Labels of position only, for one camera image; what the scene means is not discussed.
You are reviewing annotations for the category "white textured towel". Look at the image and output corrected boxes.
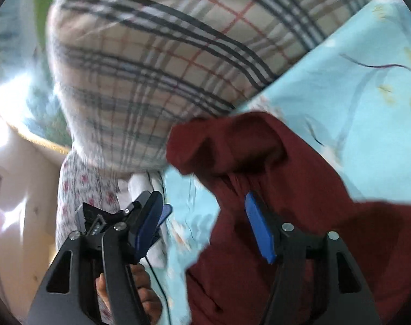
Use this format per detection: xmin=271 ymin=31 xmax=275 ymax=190
xmin=119 ymin=171 xmax=170 ymax=271

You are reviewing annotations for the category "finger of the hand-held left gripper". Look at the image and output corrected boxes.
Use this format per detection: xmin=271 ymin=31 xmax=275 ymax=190
xmin=153 ymin=204 xmax=174 ymax=244

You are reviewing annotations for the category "dark red knit sweater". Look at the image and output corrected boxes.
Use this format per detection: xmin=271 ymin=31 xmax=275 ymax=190
xmin=165 ymin=111 xmax=411 ymax=325

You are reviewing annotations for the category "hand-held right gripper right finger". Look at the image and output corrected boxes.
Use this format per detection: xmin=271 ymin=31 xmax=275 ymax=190
xmin=245 ymin=191 xmax=382 ymax=325

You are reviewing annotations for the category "person's left hand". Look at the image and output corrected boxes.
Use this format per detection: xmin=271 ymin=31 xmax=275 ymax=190
xmin=96 ymin=263 xmax=163 ymax=325

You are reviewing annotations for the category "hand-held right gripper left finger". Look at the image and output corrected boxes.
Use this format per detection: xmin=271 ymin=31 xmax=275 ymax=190
xmin=26 ymin=191 xmax=163 ymax=325

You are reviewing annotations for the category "beige plaid quilt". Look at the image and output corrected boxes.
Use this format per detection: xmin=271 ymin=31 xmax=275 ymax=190
xmin=46 ymin=0 xmax=392 ymax=174

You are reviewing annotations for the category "white pink floral quilt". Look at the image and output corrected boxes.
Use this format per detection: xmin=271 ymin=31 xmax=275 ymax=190
xmin=54 ymin=149 xmax=131 ymax=256

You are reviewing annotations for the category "black cable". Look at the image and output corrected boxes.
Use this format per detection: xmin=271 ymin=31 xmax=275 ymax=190
xmin=144 ymin=256 xmax=173 ymax=325

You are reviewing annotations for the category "light blue floral bedsheet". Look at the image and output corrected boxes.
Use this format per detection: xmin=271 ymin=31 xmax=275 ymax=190
xmin=161 ymin=0 xmax=411 ymax=325

